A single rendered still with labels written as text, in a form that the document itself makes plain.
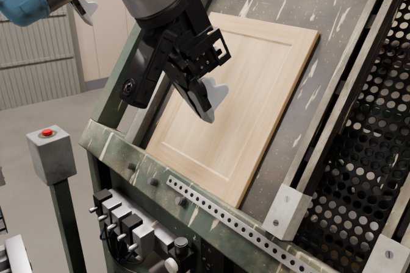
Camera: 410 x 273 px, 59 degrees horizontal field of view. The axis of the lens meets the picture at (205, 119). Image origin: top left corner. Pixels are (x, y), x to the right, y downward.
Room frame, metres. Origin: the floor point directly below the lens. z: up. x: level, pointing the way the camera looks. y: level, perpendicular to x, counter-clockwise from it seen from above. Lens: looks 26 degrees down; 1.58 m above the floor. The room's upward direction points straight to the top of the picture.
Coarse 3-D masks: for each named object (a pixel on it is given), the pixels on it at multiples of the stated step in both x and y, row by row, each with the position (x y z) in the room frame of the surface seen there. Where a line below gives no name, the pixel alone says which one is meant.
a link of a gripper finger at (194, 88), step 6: (186, 72) 0.48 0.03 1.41; (192, 78) 0.46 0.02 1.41; (198, 78) 0.48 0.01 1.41; (192, 84) 0.46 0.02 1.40; (198, 84) 0.47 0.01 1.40; (192, 90) 0.48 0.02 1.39; (198, 90) 0.47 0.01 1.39; (204, 90) 0.47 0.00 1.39; (198, 96) 0.47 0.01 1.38; (204, 96) 0.48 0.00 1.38; (204, 102) 0.48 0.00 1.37; (204, 108) 0.48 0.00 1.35
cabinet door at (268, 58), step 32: (224, 32) 1.26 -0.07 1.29; (256, 32) 1.17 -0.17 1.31; (288, 32) 1.10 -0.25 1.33; (224, 64) 1.17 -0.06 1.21; (256, 64) 1.09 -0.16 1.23; (288, 64) 1.03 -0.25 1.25; (256, 96) 1.02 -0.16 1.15; (288, 96) 0.96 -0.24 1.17; (160, 128) 1.15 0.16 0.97; (192, 128) 1.07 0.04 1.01; (224, 128) 1.01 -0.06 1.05; (256, 128) 0.94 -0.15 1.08; (160, 160) 1.06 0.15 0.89; (192, 160) 0.99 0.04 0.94; (224, 160) 0.93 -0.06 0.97; (256, 160) 0.87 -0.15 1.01; (224, 192) 0.86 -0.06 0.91
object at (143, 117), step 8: (160, 80) 1.26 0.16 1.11; (168, 80) 1.28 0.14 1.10; (160, 88) 1.26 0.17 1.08; (152, 96) 1.24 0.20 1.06; (160, 96) 1.25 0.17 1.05; (152, 104) 1.23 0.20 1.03; (144, 112) 1.21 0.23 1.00; (152, 112) 1.22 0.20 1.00; (136, 120) 1.21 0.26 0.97; (144, 120) 1.20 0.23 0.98; (136, 128) 1.19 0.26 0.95; (144, 128) 1.19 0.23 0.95; (128, 136) 1.18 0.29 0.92; (136, 136) 1.17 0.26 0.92; (136, 144) 1.17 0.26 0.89
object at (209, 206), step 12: (168, 180) 0.95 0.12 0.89; (180, 192) 0.90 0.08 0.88; (192, 192) 0.87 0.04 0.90; (204, 204) 0.83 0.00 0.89; (216, 216) 0.79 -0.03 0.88; (228, 216) 0.77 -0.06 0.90; (240, 228) 0.73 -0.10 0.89; (252, 240) 0.69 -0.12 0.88; (264, 240) 0.68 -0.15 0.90; (276, 252) 0.65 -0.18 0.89; (288, 252) 0.64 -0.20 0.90; (288, 264) 0.62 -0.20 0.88; (300, 264) 0.60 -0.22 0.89
